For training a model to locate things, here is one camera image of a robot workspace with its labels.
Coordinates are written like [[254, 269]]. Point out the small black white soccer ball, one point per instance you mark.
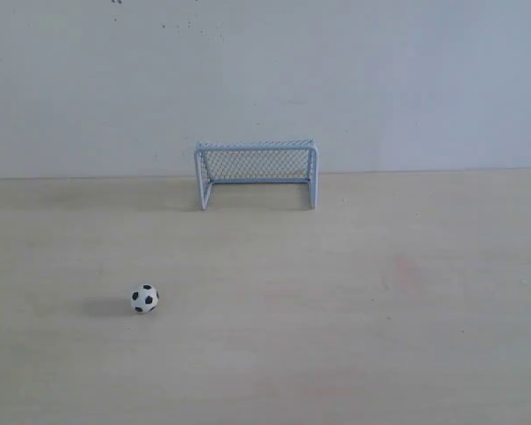
[[144, 298]]

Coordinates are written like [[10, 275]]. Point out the white miniature soccer goal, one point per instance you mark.
[[285, 162]]

